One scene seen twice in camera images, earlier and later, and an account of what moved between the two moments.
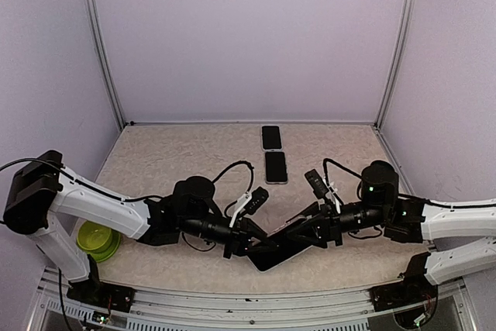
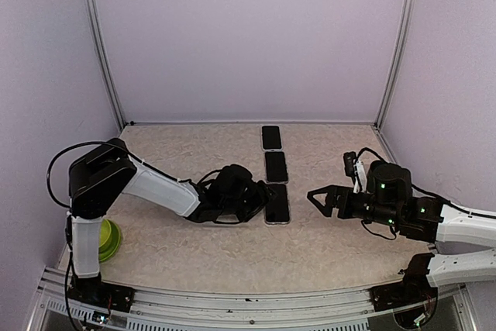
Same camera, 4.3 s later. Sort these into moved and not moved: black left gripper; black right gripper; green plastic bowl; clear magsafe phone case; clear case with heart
Moved: black right gripper; clear case with heart; black left gripper
Not moved: clear magsafe phone case; green plastic bowl
